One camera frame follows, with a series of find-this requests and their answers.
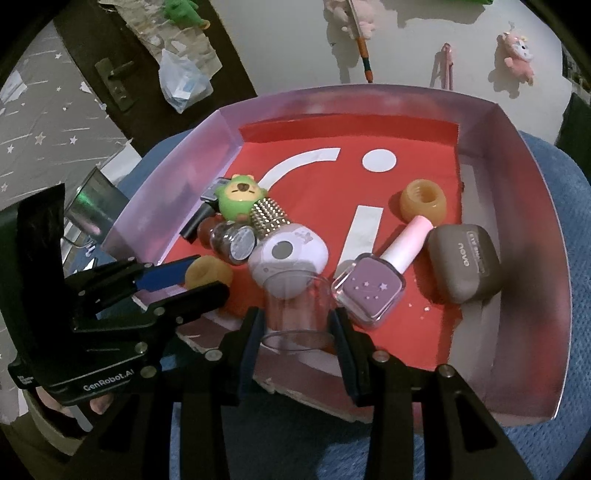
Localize brown eyeshadow case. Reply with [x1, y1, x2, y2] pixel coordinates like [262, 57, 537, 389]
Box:
[426, 223, 503, 304]

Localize clear plastic cup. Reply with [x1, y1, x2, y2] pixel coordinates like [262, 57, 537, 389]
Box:
[261, 272, 337, 354]

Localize reddish brown ball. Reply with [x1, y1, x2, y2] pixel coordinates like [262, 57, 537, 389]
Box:
[198, 218, 220, 244]

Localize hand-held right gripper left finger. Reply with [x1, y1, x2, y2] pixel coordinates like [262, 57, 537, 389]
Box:
[76, 307, 266, 480]

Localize mauve rounded compact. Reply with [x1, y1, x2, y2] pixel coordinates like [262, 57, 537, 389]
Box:
[248, 224, 329, 301]

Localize purple nail polish bottle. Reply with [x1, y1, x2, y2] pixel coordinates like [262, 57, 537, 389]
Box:
[331, 215, 435, 329]

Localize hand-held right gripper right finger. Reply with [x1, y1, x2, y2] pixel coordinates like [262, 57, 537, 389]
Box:
[329, 307, 532, 480]

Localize gold studded cylinder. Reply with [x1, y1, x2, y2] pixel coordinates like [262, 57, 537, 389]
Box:
[249, 198, 289, 241]

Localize clear plastic bag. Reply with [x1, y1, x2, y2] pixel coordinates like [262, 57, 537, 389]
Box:
[158, 48, 214, 114]

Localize pink scissors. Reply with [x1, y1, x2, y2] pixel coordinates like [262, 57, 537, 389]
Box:
[441, 42, 455, 90]

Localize person's left forearm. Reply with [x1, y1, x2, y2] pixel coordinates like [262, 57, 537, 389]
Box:
[0, 392, 93, 464]

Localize amber translucent ring cup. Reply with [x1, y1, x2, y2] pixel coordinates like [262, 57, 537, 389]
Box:
[399, 179, 448, 223]
[185, 256, 234, 289]

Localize blue fleece table cover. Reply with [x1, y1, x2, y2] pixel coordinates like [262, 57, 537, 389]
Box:
[99, 129, 591, 480]

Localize metal door handle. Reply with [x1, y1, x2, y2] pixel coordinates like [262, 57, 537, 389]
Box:
[95, 58, 137, 110]

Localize pink pig plush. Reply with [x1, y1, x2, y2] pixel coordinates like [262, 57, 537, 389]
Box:
[323, 0, 376, 38]

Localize dark green table cloth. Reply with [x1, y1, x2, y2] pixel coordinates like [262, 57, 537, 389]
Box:
[560, 92, 591, 158]

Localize small glitter jar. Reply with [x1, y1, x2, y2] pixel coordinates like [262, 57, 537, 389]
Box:
[210, 220, 258, 266]

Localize row of cosmetic bottles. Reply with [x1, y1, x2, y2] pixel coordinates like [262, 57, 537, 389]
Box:
[561, 44, 591, 93]

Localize dark wooden door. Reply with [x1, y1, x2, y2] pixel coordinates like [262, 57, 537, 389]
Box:
[53, 0, 258, 158]

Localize crumpled patterned paper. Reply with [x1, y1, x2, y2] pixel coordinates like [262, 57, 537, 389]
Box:
[99, 0, 222, 77]

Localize pink cardboard box red base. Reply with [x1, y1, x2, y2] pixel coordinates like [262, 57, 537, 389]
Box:
[102, 83, 573, 425]

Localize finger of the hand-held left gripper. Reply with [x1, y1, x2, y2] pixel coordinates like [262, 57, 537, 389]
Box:
[74, 281, 230, 352]
[67, 255, 201, 303]

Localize pink horned plush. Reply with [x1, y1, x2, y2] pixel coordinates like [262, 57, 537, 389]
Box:
[496, 31, 536, 86]

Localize black tube with label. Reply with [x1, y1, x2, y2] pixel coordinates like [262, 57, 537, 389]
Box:
[179, 202, 220, 240]

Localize person's left hand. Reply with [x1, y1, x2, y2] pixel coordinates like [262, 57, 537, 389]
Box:
[34, 387, 112, 417]

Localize green dinosaur plush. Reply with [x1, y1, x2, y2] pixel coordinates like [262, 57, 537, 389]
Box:
[164, 0, 208, 31]

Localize green capybara toy figure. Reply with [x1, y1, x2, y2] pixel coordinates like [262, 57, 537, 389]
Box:
[217, 174, 269, 222]

